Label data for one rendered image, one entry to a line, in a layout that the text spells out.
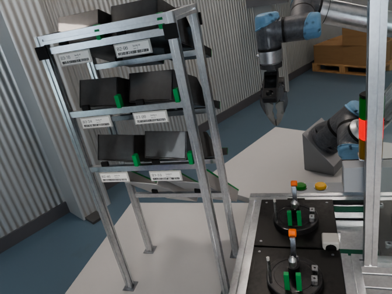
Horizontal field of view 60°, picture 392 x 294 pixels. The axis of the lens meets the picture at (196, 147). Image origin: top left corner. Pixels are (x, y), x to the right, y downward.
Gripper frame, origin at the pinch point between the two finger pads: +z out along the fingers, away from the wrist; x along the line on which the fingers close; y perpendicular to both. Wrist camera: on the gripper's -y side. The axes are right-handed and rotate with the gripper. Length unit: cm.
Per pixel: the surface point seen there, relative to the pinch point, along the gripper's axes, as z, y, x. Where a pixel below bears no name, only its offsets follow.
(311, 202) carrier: 26.3, -9.5, -10.2
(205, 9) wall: -24, 326, 103
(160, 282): 37, -38, 38
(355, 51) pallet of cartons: 86, 481, -86
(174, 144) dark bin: -10.7, -36.0, 22.8
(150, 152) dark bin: -8.6, -35.7, 30.2
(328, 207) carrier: 26.3, -12.5, -15.2
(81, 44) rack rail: -39, -42, 37
